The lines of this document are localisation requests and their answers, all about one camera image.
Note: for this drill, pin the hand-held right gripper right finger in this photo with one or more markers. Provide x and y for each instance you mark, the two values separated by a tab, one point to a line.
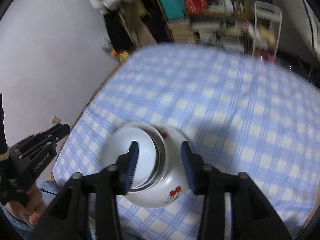
187	167

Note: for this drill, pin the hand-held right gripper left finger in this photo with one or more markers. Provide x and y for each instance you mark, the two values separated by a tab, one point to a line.
132	165

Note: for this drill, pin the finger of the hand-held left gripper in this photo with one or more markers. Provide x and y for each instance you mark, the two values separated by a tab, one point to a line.
58	132

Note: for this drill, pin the white bowl with red label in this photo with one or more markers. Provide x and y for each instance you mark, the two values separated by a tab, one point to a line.
147	165

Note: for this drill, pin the white cherry print plate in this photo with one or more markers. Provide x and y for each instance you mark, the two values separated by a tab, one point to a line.
157	197

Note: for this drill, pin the person's left hand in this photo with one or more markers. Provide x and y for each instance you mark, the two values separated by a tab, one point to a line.
35	205

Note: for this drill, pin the blue plaid tablecloth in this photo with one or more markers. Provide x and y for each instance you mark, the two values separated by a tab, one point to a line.
225	105

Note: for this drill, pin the plastic bag with yellow contents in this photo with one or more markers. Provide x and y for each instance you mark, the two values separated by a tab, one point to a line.
117	52

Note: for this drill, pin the black hanging garment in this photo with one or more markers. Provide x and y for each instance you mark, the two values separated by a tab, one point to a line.
157	22
117	32

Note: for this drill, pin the beige hanging trousers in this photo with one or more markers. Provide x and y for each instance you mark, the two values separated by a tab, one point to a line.
140	27

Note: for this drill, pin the wide stack of books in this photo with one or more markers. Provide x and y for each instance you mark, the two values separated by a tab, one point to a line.
220	37

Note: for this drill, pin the small stack of books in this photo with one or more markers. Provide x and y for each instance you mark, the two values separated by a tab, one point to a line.
180	30

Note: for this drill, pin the white trolley cart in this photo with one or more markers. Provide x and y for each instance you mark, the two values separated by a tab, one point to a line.
267	10

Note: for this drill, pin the cream recliner chair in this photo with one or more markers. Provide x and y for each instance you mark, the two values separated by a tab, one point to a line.
315	30

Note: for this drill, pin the white wall socket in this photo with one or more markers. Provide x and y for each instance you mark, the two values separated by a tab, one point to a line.
56	120

